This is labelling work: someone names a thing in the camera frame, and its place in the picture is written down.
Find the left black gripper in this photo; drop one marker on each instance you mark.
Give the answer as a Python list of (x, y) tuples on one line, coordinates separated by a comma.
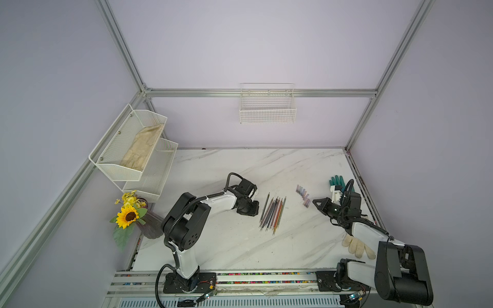
[(253, 212)]

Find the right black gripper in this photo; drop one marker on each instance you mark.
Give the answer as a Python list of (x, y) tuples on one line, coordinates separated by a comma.
[(325, 202)]

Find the thin dark pencil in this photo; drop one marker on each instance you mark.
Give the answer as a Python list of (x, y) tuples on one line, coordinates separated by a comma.
[(264, 208)]

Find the black pencil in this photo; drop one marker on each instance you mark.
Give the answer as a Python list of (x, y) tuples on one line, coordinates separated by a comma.
[(268, 214)]

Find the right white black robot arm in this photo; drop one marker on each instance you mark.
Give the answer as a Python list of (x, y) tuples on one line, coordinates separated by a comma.
[(400, 273)]

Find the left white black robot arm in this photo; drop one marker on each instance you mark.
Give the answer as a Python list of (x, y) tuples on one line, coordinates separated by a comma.
[(186, 220)]

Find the green rubber glove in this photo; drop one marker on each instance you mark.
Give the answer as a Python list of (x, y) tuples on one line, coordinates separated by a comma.
[(337, 183)]

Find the beige fabric glove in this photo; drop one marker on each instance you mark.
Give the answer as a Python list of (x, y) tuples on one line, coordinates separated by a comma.
[(358, 248)]

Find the dark ribbed vase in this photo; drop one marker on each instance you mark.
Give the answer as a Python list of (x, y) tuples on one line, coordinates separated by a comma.
[(150, 225)]

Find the lower white mesh shelf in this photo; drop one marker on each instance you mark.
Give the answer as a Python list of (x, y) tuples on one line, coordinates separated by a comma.
[(155, 175)]

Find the white mesh shelf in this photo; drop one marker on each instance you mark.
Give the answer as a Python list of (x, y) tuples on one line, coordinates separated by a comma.
[(155, 175), (110, 160)]

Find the artificial sunflower bouquet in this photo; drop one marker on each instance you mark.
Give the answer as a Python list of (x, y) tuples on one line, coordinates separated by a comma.
[(132, 210)]

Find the upper white mesh shelf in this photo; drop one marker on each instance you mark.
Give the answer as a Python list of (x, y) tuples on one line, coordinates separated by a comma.
[(110, 160)]

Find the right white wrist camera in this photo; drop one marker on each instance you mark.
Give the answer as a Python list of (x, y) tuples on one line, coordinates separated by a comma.
[(337, 191)]

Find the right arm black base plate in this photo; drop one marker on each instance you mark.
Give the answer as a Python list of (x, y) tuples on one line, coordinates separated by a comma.
[(327, 281)]

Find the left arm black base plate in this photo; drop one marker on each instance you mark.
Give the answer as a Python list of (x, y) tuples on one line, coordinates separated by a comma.
[(198, 283)]

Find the white wire wall basket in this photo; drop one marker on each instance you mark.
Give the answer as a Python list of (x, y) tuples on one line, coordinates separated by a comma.
[(267, 109)]

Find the aluminium frame profile back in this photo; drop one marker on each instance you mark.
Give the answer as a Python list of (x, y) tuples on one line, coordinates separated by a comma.
[(233, 93)]

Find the aluminium front rail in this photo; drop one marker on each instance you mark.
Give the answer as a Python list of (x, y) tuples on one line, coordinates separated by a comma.
[(239, 288)]

